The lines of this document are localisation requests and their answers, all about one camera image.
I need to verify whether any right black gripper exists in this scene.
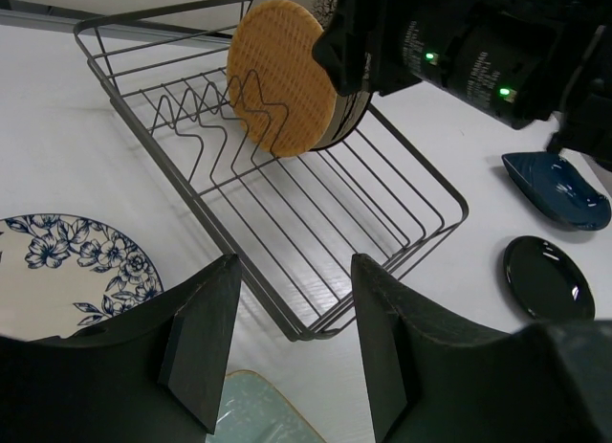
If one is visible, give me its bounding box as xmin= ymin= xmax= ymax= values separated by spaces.
xmin=312 ymin=0 xmax=483 ymax=97

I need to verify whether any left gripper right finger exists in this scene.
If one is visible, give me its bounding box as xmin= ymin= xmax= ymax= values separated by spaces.
xmin=351 ymin=254 xmax=611 ymax=442

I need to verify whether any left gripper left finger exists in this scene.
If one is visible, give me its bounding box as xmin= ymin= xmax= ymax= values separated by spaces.
xmin=1 ymin=255 xmax=241 ymax=442

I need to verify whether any beige plate with tree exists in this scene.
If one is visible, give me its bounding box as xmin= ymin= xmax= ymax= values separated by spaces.
xmin=249 ymin=0 xmax=371 ymax=151

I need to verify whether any woven bamboo round plate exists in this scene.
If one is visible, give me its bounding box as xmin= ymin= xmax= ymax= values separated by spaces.
xmin=227 ymin=0 xmax=337 ymax=158

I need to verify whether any light green rectangular plate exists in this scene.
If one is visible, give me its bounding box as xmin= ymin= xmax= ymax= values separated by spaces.
xmin=206 ymin=370 xmax=324 ymax=443

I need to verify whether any blue floral white plate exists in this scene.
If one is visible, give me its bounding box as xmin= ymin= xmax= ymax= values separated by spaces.
xmin=1 ymin=213 xmax=164 ymax=341

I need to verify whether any dark blue leaf plate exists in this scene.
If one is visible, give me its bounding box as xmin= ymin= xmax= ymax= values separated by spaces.
xmin=501 ymin=151 xmax=611 ymax=232

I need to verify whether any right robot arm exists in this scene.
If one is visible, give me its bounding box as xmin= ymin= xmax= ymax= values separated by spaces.
xmin=313 ymin=0 xmax=611 ymax=164

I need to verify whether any grey wire dish rack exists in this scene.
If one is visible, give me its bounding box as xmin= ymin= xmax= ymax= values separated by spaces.
xmin=74 ymin=0 xmax=469 ymax=341

